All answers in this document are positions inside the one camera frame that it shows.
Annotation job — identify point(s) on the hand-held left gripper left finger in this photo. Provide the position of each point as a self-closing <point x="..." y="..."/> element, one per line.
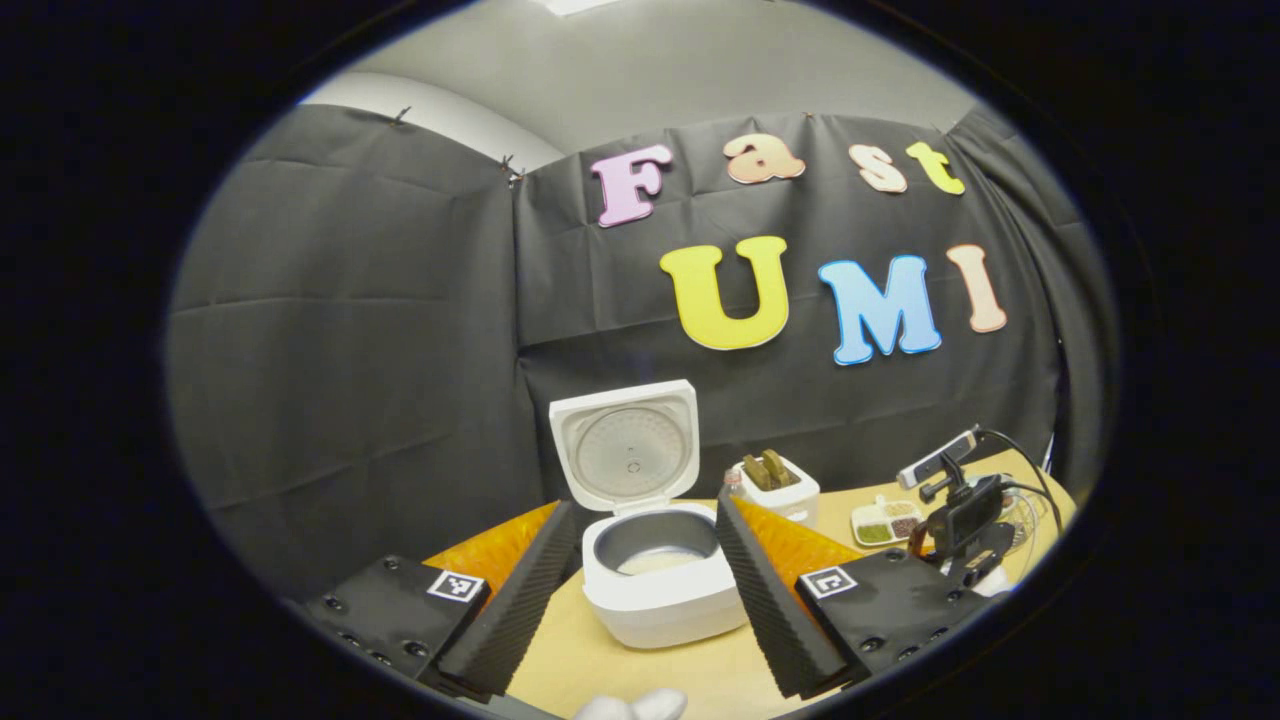
<point x="515" y="610"/>

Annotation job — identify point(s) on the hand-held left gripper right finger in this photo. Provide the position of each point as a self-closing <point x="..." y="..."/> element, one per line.
<point x="775" y="610"/>

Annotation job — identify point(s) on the white rice cooker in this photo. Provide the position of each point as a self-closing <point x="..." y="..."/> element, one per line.
<point x="660" y="610"/>

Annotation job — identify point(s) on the white divided grain dish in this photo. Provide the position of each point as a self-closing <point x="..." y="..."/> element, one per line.
<point x="885" y="525"/>

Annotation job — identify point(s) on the white toaster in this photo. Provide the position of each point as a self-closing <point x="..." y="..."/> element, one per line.
<point x="795" y="503"/>

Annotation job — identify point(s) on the brown toast slice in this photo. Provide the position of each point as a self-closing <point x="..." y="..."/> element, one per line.
<point x="757" y="473"/>
<point x="780" y="468"/>

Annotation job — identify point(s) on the large ceiling light panel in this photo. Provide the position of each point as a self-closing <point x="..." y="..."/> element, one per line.
<point x="580" y="6"/>

